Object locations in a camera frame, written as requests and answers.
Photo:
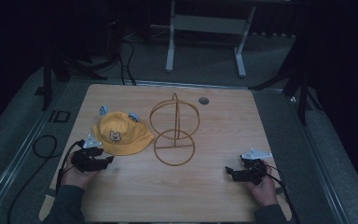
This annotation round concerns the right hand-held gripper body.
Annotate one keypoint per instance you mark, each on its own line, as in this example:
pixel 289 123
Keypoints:
pixel 254 171

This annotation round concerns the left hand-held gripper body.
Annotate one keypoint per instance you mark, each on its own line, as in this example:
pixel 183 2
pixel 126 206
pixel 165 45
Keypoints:
pixel 85 160

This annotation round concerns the yellow bucket hat with ears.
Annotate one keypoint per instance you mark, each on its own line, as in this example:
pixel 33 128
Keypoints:
pixel 122 127

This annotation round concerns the person's left hand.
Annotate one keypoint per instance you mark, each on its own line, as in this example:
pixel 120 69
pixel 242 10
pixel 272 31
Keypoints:
pixel 73 177

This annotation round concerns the person's right hand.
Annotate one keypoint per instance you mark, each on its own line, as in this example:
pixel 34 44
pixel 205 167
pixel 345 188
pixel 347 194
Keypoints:
pixel 265 191

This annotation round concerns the grey round table grommet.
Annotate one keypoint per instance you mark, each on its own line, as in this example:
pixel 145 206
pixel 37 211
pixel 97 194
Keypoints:
pixel 203 100

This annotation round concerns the black metal stand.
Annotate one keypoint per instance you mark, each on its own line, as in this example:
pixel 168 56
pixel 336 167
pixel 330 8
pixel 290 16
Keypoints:
pixel 47 81
pixel 303 93

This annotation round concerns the metal floor rail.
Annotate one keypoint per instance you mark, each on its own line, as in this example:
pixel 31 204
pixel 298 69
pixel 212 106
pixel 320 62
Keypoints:
pixel 18 155
pixel 318 161

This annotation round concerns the white metal desk frame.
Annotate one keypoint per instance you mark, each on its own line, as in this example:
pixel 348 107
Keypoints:
pixel 208 24

